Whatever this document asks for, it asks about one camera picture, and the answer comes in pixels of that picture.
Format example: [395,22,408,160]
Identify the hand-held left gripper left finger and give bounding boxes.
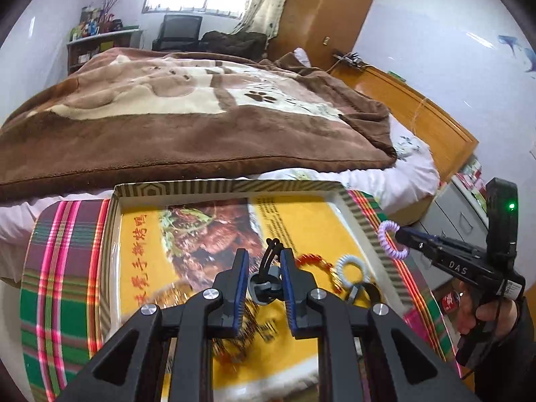
[56,248,250,402]

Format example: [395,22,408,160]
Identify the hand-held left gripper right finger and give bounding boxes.
[280,248,482,402]

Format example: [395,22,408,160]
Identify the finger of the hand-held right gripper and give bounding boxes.
[395,228,437,262]
[402,226,451,247]

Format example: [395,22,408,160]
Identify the black hair tie round bead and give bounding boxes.
[247,238,285,306]

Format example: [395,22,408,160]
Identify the purple spiral hair tie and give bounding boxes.
[378,220,410,260]

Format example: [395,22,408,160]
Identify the light blue spiral hair tie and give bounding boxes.
[335,253,364,283]

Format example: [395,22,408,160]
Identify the black hair tie gold charms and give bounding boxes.
[344,280,383,304]

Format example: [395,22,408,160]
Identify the striped cardboard box tray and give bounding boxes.
[99,179,413,402]

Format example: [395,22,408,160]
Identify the person's right forearm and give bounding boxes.
[469,297,536,402]

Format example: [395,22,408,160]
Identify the person's right hand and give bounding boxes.
[456,289,522,339]

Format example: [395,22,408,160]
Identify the beige mattress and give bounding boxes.
[385,193,434,227]

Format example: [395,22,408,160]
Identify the grey drawer cabinet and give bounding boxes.
[419,176,492,256]

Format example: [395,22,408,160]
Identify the colourful small boxes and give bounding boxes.
[456,155,488,212]

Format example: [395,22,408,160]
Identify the cola bottle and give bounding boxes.
[440,289,463,317]

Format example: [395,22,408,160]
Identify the wooden headboard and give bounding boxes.
[331,65,479,183]

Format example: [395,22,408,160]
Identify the brown paw print blanket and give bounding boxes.
[0,46,398,202]

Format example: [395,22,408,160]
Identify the plaid blanket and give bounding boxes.
[21,188,461,402]

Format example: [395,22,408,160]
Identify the power strip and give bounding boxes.
[333,50,369,68]

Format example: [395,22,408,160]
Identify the wooden wardrobe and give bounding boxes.
[268,0,383,74]

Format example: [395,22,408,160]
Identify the dark brown blanket pile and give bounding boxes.
[200,30,269,57]

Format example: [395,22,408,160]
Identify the black office chair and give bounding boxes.
[151,14,202,53]

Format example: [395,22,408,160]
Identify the patterned curtain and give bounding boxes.
[234,0,299,40]

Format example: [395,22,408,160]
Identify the wooden shelf with items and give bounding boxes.
[67,28,143,74]

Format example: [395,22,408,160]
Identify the group of small bottles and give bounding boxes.
[69,6,124,43]

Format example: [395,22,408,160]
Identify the blue dolphin wall sticker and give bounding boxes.
[497,33,536,78]

